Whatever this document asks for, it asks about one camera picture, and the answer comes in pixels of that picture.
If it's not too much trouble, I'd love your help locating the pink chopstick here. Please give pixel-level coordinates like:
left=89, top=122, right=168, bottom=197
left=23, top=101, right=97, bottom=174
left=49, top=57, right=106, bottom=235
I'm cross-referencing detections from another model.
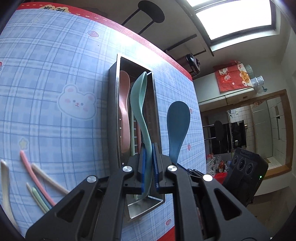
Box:
left=20, top=151, right=56, bottom=206

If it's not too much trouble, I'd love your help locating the light green chopstick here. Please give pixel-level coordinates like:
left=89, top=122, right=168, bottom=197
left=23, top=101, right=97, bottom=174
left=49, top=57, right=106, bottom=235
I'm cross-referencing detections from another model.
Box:
left=32, top=187, right=49, bottom=212

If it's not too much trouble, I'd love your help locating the cream white chopstick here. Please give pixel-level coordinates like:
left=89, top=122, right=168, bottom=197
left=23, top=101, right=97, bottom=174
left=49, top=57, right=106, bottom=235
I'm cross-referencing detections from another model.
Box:
left=26, top=182, right=46, bottom=213

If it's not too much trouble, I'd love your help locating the beige chopstick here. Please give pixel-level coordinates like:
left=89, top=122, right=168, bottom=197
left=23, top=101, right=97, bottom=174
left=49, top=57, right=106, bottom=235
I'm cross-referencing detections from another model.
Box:
left=31, top=163, right=70, bottom=194

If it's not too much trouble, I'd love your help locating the light blue spoon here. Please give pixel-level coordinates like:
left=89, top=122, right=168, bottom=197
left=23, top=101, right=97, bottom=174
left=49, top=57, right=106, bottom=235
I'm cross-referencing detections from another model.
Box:
left=166, top=101, right=191, bottom=165

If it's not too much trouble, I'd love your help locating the white spoon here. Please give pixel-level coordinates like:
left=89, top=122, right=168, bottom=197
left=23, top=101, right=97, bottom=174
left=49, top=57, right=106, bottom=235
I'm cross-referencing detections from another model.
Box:
left=1, top=159, right=20, bottom=231

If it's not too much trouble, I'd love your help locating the mint green spoon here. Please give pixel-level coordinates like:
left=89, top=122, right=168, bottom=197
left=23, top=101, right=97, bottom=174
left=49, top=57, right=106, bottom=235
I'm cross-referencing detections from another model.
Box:
left=130, top=71, right=152, bottom=200

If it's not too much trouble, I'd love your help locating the blue chopstick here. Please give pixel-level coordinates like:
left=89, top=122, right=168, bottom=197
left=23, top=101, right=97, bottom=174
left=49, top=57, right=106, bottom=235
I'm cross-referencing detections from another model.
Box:
left=38, top=192, right=52, bottom=209

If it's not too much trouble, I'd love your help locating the white refrigerator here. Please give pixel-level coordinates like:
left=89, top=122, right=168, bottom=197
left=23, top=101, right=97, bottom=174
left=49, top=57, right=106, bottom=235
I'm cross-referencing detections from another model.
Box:
left=194, top=71, right=264, bottom=112

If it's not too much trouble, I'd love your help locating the red cloth on refrigerator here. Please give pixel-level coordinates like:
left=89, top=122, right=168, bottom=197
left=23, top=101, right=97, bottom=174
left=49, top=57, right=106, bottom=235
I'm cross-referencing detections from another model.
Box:
left=213, top=61, right=252, bottom=93

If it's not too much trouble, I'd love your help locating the steel utensil tray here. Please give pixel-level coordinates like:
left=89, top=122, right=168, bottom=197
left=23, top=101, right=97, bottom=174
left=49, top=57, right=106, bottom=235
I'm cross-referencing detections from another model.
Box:
left=107, top=54, right=166, bottom=224

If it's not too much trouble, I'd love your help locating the black rice cooker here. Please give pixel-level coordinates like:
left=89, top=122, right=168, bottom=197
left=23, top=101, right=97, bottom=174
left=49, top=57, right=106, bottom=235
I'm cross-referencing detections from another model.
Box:
left=176, top=53, right=201, bottom=78

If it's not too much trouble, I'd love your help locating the pink spoon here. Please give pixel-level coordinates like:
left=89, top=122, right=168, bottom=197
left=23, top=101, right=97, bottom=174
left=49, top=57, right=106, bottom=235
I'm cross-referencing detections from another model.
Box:
left=119, top=70, right=130, bottom=153

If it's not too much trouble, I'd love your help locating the black metal rack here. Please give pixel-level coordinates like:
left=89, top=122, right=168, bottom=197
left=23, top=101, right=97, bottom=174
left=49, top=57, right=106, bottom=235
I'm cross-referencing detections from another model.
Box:
left=165, top=34, right=206, bottom=58

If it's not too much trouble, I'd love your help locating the blue plaid tablecloth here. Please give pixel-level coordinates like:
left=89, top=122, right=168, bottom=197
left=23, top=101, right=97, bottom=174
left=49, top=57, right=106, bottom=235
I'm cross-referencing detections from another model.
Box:
left=1, top=3, right=206, bottom=235

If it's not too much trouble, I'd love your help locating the black round stool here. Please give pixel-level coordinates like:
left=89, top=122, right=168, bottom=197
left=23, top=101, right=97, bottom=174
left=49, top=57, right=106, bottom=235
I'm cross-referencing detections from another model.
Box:
left=121, top=1, right=165, bottom=35

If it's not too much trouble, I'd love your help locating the window with dark frame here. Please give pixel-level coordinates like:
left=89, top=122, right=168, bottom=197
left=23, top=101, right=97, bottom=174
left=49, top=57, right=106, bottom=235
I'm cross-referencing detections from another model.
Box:
left=177, top=0, right=281, bottom=56

